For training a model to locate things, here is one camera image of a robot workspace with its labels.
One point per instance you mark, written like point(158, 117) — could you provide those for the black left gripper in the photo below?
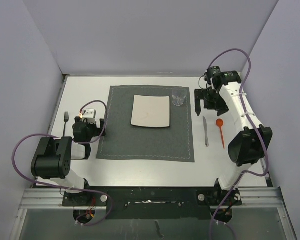
point(98, 131)

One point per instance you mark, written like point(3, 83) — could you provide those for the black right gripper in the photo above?
point(200, 94)

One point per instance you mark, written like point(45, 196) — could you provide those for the clear plastic cup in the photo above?
point(179, 95)

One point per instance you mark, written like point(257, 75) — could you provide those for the grey cloth placemat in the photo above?
point(126, 142)

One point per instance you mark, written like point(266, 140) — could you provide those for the white rectangular plate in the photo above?
point(151, 111)

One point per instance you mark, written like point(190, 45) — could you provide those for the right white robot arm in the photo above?
point(248, 151)

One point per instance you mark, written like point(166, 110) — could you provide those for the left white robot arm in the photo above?
point(52, 159)

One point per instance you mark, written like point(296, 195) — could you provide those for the orange plastic spoon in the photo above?
point(219, 123)

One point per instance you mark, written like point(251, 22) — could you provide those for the black plastic fork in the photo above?
point(65, 120)

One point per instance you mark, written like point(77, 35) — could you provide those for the silver table knife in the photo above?
point(205, 125)

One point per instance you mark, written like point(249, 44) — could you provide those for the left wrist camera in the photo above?
point(89, 116)

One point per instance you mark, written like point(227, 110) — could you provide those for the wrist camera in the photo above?
point(89, 116)
point(213, 72)

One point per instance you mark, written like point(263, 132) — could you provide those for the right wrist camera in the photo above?
point(213, 72)

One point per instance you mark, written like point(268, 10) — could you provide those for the aluminium frame rail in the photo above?
point(48, 198)

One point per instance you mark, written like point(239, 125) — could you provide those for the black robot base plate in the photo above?
point(150, 212)

